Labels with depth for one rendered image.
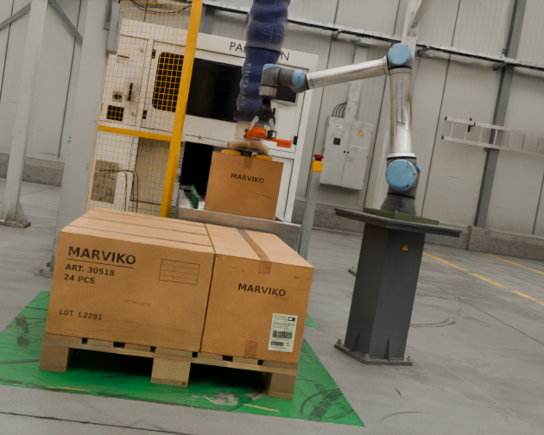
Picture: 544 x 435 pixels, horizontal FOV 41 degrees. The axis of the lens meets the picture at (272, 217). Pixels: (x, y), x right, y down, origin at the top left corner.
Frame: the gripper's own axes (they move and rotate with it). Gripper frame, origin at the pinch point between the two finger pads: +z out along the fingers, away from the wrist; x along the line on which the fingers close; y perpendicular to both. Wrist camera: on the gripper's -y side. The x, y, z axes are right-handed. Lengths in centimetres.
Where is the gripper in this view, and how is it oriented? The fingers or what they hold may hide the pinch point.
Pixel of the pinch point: (261, 133)
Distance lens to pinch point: 387.5
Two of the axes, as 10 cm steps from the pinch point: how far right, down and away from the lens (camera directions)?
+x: -9.8, -1.5, -1.3
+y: -1.2, -0.9, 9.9
